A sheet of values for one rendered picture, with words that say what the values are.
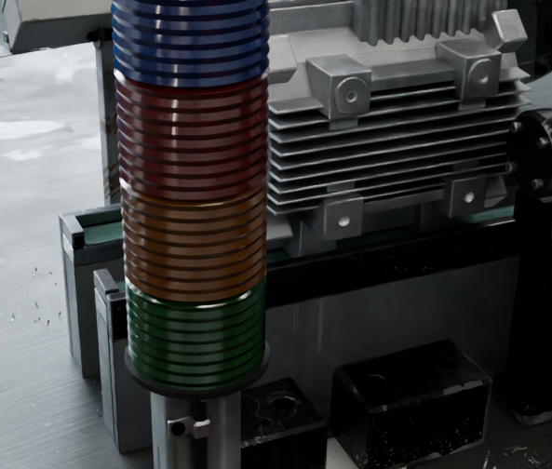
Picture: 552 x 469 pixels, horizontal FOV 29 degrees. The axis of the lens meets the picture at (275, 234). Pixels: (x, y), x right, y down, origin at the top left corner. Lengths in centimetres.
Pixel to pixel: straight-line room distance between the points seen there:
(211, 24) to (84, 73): 117
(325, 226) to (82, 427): 24
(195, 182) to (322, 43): 34
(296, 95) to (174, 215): 31
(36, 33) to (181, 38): 56
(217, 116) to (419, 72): 35
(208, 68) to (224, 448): 19
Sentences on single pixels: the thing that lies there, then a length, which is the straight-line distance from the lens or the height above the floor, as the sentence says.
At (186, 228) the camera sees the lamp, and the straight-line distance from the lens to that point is 42.
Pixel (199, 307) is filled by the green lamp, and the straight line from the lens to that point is 44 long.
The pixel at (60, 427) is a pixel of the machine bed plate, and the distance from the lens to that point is 83.
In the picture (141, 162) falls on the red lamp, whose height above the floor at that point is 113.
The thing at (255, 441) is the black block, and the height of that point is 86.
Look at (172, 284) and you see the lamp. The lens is 43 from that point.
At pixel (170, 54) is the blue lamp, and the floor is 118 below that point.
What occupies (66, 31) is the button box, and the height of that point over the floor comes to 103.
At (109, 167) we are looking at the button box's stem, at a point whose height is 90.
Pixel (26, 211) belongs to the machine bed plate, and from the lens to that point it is 115.
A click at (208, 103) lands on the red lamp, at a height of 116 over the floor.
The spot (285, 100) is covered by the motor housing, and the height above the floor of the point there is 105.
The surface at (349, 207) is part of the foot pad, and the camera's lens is 74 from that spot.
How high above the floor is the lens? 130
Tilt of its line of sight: 27 degrees down
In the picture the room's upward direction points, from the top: 1 degrees clockwise
